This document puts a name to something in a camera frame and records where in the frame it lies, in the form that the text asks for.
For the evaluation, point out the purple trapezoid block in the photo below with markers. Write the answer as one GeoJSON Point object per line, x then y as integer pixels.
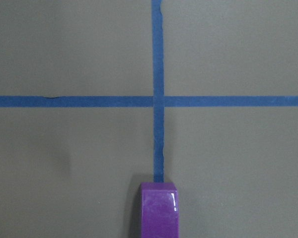
{"type": "Point", "coordinates": [159, 210]}

